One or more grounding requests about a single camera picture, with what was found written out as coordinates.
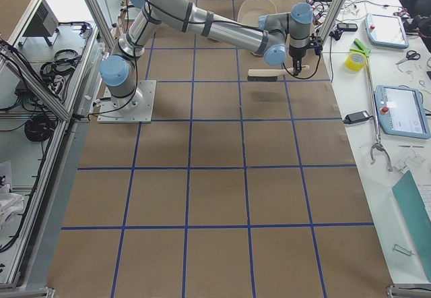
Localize aluminium frame post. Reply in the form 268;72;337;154
317;0;345;46

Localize beige hand brush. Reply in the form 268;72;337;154
247;67;294;82

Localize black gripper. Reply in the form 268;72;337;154
289;32;323;76

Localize teal folder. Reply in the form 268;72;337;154
392;171;430;270

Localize grey metal box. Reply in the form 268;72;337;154
18;0;59;47

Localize teach pendant tablet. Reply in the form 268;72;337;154
374;85;430;140
365;13;409;49

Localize white crumpled cloth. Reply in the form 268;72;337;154
0;161;25;235

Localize beige plastic dustpan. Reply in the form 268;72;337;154
237;0;277;26

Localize green handled reach grabber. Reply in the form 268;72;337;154
350;38;393;172

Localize far teach pendant tablet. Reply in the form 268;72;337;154
365;13;409;49

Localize pale yellow crescent peel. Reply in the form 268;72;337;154
251;52;265;57

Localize black scissors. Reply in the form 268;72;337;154
395;50;421;65

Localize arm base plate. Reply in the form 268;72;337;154
97;80;157;123

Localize yellow tape roll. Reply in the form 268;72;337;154
344;51;366;71

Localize black power adapter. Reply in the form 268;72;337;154
343;111;371;125

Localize near teach pendant tablet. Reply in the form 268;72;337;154
374;85;430;140

